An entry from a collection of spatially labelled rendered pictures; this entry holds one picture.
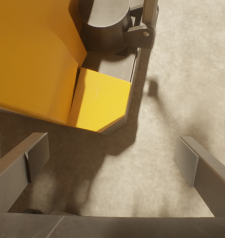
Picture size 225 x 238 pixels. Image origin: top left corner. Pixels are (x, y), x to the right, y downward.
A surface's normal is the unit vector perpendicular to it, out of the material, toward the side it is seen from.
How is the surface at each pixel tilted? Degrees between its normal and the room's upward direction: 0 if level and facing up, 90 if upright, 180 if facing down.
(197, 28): 0
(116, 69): 0
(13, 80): 74
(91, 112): 22
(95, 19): 0
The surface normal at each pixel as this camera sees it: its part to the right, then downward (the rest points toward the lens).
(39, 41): 0.91, 0.15
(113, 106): 0.26, -0.06
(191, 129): -0.11, -0.14
